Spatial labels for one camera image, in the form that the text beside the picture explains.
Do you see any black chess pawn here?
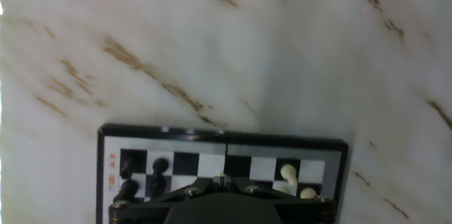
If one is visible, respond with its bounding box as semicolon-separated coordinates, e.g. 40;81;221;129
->
150;158;171;182
145;176;170;199

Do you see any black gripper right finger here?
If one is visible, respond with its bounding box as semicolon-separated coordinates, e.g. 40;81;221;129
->
225;177;335;224

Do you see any black-framed magnetic chessboard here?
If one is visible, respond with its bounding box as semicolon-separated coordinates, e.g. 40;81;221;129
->
95;124;350;224

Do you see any black chess knight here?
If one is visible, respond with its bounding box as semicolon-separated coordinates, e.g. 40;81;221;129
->
112;178;141;204

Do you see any white chess pawn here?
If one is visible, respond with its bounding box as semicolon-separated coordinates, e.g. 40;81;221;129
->
280;163;299;187

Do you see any glossy marble-pattern mat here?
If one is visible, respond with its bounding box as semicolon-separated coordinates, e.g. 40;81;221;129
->
0;0;452;224

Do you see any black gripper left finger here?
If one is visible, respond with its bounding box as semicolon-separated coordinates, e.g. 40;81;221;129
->
108;177;222;224

